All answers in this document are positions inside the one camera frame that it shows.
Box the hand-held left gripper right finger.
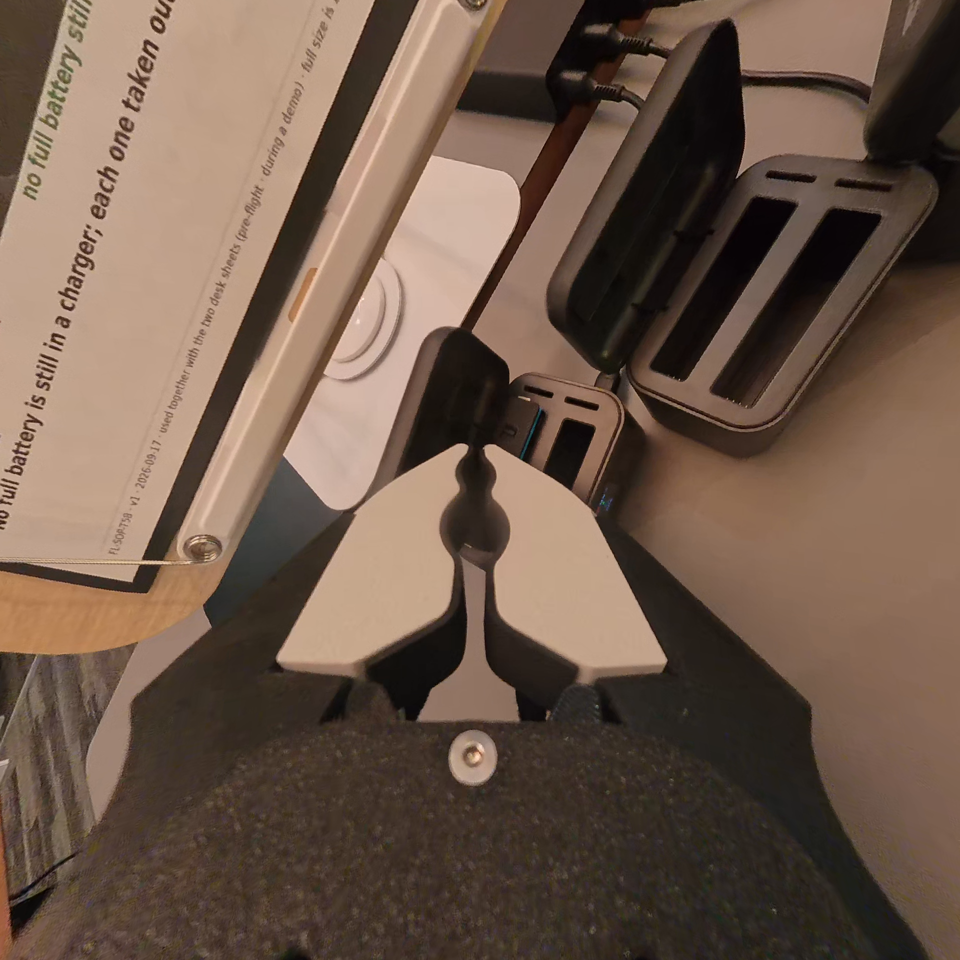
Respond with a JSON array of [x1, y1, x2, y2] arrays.
[[480, 444, 669, 709]]

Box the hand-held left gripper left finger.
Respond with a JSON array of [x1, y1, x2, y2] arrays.
[[278, 444, 481, 706]]

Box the black battery charging case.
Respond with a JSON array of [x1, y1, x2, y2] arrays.
[[548, 20, 940, 456], [863, 0, 960, 166], [383, 327, 649, 519]]

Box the dark flat pad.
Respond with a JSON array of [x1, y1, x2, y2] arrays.
[[203, 480, 357, 624]]

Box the wooden sign board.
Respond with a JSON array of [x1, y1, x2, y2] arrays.
[[0, 555, 214, 657]]

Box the white stand base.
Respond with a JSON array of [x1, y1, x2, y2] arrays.
[[282, 150, 523, 511]]

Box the white instruction sheet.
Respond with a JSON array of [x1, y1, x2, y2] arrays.
[[0, 0, 414, 594]]

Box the black multi-port power hub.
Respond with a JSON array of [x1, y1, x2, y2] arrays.
[[477, 0, 589, 115]]

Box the thin metal wire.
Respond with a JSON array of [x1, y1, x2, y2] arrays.
[[0, 551, 204, 571]]

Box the black charging cable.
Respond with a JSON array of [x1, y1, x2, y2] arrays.
[[552, 66, 649, 111], [578, 20, 672, 64], [740, 63, 874, 106]]

